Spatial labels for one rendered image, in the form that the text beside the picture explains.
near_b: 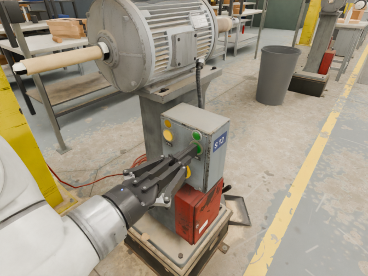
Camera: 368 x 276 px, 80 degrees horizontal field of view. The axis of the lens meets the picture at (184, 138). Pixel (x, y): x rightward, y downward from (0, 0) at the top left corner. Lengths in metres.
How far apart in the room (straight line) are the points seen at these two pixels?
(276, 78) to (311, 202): 1.76
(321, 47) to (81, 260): 3.88
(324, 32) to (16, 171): 3.87
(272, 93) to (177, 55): 2.73
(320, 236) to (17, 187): 1.76
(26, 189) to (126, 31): 0.41
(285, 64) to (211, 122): 2.70
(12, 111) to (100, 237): 1.27
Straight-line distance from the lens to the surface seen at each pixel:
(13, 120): 1.58
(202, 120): 0.55
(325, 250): 1.82
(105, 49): 0.65
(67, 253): 0.36
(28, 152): 1.68
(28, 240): 0.35
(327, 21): 3.93
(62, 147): 2.56
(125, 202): 0.39
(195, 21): 0.76
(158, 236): 1.30
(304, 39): 7.79
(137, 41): 0.60
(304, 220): 1.91
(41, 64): 0.59
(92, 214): 0.37
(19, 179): 0.36
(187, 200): 1.01
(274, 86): 3.28
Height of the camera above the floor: 1.39
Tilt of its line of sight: 34 degrees down
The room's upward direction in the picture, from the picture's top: straight up
